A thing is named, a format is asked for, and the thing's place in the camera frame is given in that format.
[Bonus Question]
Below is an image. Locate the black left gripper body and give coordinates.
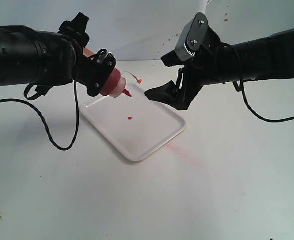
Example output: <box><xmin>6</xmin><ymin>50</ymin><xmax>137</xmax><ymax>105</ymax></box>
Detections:
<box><xmin>73</xmin><ymin>49</ymin><xmax>116</xmax><ymax>97</ymax></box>

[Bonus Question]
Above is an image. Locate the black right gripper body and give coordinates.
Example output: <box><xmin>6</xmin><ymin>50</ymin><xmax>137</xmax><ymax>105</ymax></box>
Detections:
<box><xmin>176</xmin><ymin>27</ymin><xmax>222</xmax><ymax>110</ymax></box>

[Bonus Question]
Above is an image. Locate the red sauce squeeze bottle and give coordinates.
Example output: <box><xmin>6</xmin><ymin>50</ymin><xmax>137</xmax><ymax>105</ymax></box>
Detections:
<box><xmin>83</xmin><ymin>47</ymin><xmax>144</xmax><ymax>99</ymax></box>

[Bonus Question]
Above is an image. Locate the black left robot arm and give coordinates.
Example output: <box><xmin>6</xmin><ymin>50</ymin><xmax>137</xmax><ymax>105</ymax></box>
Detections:
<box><xmin>0</xmin><ymin>21</ymin><xmax>116</xmax><ymax>97</ymax></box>

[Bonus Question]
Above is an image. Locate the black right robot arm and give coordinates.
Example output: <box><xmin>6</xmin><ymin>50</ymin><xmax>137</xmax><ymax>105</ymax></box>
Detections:
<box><xmin>145</xmin><ymin>26</ymin><xmax>294</xmax><ymax>111</ymax></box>

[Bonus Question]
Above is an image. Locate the white rectangular plastic tray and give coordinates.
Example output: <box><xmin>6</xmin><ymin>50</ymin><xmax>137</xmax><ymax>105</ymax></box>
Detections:
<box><xmin>80</xmin><ymin>83</ymin><xmax>186</xmax><ymax>162</ymax></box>

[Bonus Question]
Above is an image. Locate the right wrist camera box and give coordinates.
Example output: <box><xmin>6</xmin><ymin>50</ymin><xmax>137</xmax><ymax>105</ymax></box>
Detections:
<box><xmin>174</xmin><ymin>12</ymin><xmax>208</xmax><ymax>62</ymax></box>

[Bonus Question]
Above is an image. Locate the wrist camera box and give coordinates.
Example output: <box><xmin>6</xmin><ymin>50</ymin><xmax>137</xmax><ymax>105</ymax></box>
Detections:
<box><xmin>58</xmin><ymin>12</ymin><xmax>90</xmax><ymax>48</ymax></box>
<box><xmin>174</xmin><ymin>12</ymin><xmax>208</xmax><ymax>62</ymax></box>

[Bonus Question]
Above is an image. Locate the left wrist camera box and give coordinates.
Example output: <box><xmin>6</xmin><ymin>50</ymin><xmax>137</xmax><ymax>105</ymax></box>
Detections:
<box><xmin>58</xmin><ymin>12</ymin><xmax>90</xmax><ymax>48</ymax></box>

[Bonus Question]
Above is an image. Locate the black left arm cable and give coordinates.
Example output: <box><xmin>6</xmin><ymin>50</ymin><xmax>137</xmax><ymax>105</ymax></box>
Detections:
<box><xmin>0</xmin><ymin>79</ymin><xmax>79</xmax><ymax>152</ymax></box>

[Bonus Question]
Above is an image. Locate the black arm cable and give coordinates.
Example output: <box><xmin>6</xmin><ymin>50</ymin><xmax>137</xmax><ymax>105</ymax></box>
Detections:
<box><xmin>0</xmin><ymin>79</ymin><xmax>79</xmax><ymax>152</ymax></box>
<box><xmin>213</xmin><ymin>42</ymin><xmax>294</xmax><ymax>123</ymax></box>

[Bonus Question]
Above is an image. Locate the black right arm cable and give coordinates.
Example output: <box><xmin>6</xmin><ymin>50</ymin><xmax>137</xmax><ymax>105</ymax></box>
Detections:
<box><xmin>213</xmin><ymin>42</ymin><xmax>294</xmax><ymax>123</ymax></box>

